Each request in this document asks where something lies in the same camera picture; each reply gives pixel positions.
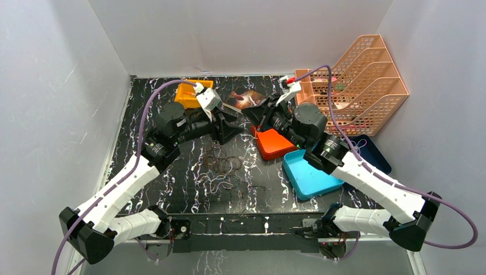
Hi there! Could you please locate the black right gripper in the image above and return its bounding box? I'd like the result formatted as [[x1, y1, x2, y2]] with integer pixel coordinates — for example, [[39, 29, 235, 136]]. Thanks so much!
[[242, 93, 307, 151]]

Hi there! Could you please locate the white thin cable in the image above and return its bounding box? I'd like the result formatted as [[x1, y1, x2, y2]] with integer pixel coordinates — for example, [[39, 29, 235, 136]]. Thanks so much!
[[349, 138, 369, 152]]

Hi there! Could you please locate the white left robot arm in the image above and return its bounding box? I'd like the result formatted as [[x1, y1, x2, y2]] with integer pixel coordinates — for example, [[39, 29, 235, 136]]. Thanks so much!
[[59, 102, 244, 264]]

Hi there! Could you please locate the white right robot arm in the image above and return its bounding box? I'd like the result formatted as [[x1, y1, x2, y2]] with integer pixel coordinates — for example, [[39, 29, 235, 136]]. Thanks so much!
[[241, 97, 439, 252]]

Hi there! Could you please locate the dark paperback book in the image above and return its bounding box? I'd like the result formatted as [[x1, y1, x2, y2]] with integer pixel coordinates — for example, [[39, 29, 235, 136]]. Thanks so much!
[[222, 89, 267, 113]]

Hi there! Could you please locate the orange square tray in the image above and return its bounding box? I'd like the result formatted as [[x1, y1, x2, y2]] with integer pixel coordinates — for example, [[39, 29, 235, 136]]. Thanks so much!
[[251, 126, 297, 160]]

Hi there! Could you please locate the yellow plastic parts bin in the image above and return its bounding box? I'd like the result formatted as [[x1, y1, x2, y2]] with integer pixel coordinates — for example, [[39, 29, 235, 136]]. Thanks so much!
[[174, 79, 214, 109]]

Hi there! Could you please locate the light blue square tray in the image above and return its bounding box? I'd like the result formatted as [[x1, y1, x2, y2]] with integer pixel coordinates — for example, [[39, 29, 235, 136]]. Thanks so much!
[[283, 150, 344, 201]]

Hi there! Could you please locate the peach plastic file organizer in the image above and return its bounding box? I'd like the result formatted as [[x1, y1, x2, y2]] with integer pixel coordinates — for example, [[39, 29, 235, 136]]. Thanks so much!
[[295, 34, 409, 137]]

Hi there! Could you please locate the dark blue square tray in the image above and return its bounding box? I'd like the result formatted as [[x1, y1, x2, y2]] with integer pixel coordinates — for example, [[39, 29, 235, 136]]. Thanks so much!
[[348, 135, 392, 175]]

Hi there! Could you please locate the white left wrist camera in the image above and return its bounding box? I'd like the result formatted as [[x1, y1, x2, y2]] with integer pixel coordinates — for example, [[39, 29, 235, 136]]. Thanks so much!
[[194, 82, 222, 122]]

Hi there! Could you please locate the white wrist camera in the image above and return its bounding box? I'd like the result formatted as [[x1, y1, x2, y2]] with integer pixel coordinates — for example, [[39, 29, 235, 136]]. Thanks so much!
[[276, 75, 301, 105], [194, 82, 222, 122]]

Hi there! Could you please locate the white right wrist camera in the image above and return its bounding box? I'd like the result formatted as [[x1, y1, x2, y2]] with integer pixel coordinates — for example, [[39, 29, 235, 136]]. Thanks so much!
[[276, 75, 301, 105]]

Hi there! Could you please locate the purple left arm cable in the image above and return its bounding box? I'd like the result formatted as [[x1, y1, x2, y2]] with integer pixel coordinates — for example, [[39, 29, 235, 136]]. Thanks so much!
[[50, 80, 198, 275]]

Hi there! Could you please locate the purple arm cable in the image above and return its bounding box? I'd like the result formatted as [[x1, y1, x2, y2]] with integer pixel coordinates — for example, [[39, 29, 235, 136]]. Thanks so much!
[[50, 80, 198, 275], [292, 65, 479, 262]]

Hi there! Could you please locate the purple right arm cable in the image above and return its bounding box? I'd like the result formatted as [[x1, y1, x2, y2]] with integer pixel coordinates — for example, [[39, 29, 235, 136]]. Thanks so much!
[[292, 65, 479, 262]]

